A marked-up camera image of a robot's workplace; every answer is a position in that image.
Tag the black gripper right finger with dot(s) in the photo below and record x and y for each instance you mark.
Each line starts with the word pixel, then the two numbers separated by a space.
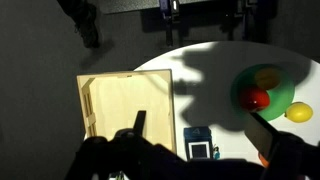
pixel 261 133

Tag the blue cube-shaped soft box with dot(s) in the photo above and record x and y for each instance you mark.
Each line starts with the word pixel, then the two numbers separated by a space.
pixel 198 141

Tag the green bowl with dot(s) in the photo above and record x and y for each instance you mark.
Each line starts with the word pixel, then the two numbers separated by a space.
pixel 281 100

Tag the light wooden tray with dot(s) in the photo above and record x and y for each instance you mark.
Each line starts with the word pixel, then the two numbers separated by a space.
pixel 130 103

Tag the red apple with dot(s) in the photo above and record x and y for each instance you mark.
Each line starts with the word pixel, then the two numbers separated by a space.
pixel 254 99

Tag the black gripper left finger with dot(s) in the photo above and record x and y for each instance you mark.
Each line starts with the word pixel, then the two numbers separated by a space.
pixel 140 121

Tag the orange fruit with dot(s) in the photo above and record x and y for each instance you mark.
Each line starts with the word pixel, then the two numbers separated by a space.
pixel 266 78

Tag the yellow lemon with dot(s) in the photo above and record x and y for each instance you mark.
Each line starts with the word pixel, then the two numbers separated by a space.
pixel 299 112

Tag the small teal figurine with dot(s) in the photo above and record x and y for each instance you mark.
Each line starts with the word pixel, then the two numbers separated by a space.
pixel 216 153

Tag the blue black clamp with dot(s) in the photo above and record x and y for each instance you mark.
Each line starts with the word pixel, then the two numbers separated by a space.
pixel 246 16
pixel 169 16

